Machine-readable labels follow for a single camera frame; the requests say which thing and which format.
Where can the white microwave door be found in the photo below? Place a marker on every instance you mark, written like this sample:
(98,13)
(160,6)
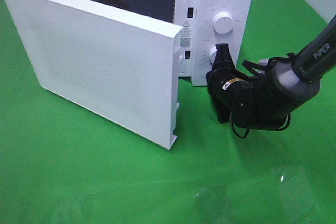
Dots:
(118,64)

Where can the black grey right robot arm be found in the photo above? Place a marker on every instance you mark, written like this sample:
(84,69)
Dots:
(276,87)

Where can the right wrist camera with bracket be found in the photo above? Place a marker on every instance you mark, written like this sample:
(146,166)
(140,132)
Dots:
(263,63)

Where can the toy burger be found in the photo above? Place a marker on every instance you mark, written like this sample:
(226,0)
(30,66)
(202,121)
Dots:
(116,3)

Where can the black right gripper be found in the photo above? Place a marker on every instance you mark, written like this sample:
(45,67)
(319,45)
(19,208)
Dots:
(224,82)

